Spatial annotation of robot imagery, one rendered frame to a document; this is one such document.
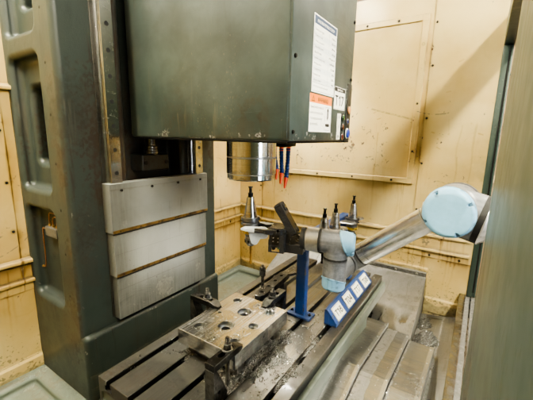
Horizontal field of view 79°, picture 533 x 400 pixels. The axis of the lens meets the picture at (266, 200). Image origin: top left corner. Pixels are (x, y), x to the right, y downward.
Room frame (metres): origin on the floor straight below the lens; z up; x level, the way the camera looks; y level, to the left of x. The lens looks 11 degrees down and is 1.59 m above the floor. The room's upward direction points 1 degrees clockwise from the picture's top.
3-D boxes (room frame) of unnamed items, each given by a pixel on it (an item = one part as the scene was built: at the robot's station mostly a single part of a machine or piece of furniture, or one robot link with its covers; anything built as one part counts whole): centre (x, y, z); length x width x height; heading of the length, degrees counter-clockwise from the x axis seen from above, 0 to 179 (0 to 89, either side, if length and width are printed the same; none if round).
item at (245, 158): (1.06, 0.05, 1.51); 0.16 x 0.16 x 0.12
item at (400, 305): (1.60, -0.31, 0.75); 0.89 x 0.70 x 0.26; 57
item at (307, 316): (1.17, -0.14, 1.05); 0.10 x 0.05 x 0.30; 57
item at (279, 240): (1.02, -0.07, 1.26); 0.12 x 0.08 x 0.09; 72
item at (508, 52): (1.55, -1.06, 1.40); 0.04 x 0.04 x 1.20; 57
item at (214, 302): (1.08, 0.21, 0.97); 0.13 x 0.03 x 0.15; 57
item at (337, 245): (0.97, -0.22, 1.26); 0.11 x 0.08 x 0.09; 72
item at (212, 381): (0.79, 0.10, 0.97); 0.13 x 0.03 x 0.15; 147
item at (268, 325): (0.98, 0.10, 0.97); 0.29 x 0.23 x 0.05; 147
